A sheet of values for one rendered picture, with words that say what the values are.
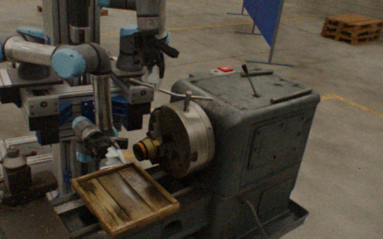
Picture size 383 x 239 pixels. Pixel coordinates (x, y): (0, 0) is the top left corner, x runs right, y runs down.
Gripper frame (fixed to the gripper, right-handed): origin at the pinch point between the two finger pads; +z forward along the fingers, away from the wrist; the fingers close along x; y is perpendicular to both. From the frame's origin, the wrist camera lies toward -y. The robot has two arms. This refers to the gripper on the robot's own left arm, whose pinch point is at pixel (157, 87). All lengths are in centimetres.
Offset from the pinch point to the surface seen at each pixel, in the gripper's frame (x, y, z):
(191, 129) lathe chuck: 1.7, -13.1, 18.4
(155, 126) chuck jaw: -12.6, -5.6, 18.5
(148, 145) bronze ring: -8.7, 0.6, 24.1
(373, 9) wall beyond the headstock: -448, -1007, -8
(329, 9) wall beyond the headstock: -584, -1006, -15
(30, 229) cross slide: -5, 48, 40
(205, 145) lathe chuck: 3.8, -18.0, 25.6
